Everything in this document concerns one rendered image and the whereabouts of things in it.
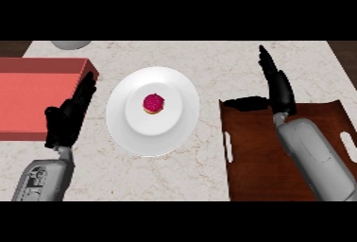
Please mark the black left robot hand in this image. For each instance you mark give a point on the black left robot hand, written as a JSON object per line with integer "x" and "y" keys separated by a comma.
{"x": 68, "y": 118}

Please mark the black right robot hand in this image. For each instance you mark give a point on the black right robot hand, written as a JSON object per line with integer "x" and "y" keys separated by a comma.
{"x": 279, "y": 88}

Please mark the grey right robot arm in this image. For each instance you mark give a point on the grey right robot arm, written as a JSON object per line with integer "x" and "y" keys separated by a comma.
{"x": 315, "y": 157}

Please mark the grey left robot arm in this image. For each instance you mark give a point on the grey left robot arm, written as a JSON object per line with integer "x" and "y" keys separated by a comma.
{"x": 46, "y": 179}

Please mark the white oval plate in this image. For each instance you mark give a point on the white oval plate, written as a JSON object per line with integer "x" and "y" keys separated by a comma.
{"x": 152, "y": 111}

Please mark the brown wooden tray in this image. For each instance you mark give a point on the brown wooden tray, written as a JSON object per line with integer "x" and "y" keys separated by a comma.
{"x": 259, "y": 157}

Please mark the red rectangular box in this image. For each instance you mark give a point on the red rectangular box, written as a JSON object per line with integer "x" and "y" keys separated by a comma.
{"x": 32, "y": 97}

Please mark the grey round object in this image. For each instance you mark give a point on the grey round object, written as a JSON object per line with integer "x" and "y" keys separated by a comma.
{"x": 69, "y": 44}

